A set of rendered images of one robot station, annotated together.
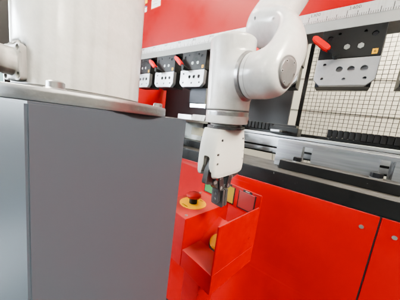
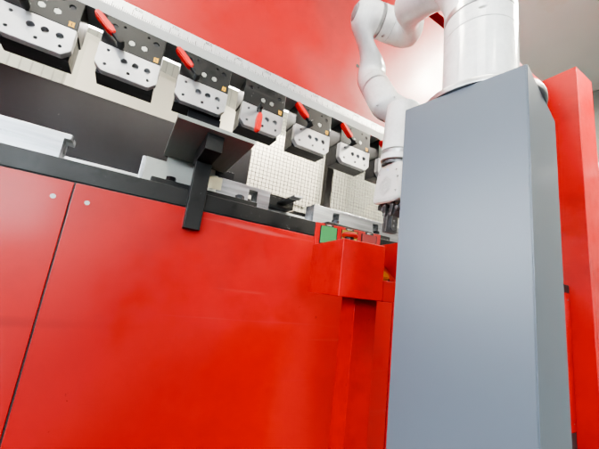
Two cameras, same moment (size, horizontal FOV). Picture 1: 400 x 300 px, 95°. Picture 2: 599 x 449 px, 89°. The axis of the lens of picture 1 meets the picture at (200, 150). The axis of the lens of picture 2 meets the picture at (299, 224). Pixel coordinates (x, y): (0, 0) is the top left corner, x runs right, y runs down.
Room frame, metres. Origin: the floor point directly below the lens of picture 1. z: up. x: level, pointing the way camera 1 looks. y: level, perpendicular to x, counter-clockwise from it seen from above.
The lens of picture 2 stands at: (0.28, 0.70, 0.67)
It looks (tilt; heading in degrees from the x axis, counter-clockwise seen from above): 12 degrees up; 295
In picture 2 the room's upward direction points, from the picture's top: 7 degrees clockwise
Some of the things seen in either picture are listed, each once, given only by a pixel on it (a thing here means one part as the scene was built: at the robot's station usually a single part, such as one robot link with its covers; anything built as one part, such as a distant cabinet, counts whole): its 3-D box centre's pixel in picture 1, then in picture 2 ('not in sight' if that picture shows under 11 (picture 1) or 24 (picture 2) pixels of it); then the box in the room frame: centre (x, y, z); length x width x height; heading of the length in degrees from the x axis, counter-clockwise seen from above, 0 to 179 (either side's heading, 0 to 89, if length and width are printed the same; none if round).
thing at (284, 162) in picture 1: (331, 174); (356, 233); (0.56, -0.41, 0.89); 0.30 x 0.05 x 0.03; 54
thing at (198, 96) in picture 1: (198, 98); (201, 130); (0.97, 0.04, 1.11); 0.10 x 0.02 x 0.10; 54
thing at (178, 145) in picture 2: (175, 118); (205, 149); (0.85, 0.13, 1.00); 0.26 x 0.18 x 0.01; 144
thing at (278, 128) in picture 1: (283, 129); (283, 200); (0.87, -0.37, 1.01); 0.26 x 0.12 x 0.05; 144
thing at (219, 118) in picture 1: (227, 118); (397, 159); (0.38, -0.05, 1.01); 0.09 x 0.08 x 0.03; 135
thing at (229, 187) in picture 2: not in sight; (208, 191); (0.93, 0.00, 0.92); 0.39 x 0.06 x 0.10; 54
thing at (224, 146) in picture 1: (223, 148); (395, 183); (0.38, -0.05, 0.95); 0.10 x 0.07 x 0.11; 135
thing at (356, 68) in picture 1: (346, 61); (348, 150); (0.63, -0.42, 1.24); 0.15 x 0.09 x 0.17; 54
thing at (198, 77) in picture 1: (197, 71); (201, 90); (0.98, 0.06, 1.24); 0.15 x 0.09 x 0.17; 54
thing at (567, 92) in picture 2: not in sight; (517, 246); (-0.23, -1.90, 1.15); 0.85 x 0.25 x 2.30; 144
